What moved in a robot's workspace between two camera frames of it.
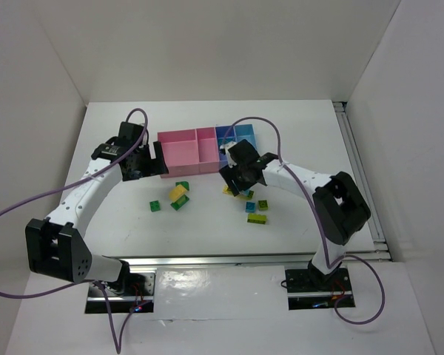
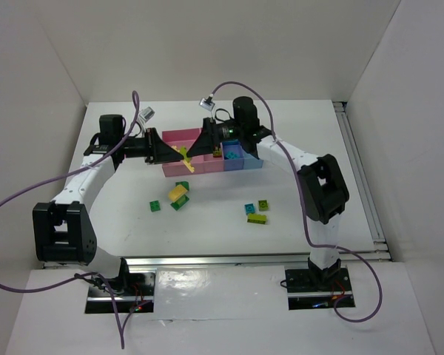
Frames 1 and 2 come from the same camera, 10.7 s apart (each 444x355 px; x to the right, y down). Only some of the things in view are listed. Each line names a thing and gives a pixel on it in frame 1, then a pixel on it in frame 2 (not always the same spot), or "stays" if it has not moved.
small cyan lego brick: [250, 207] stays
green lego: [180, 203] stays
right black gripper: [234, 177] to [210, 136]
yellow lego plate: [226, 191] to [187, 164]
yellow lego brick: [178, 191] stays
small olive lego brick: [263, 205] stays
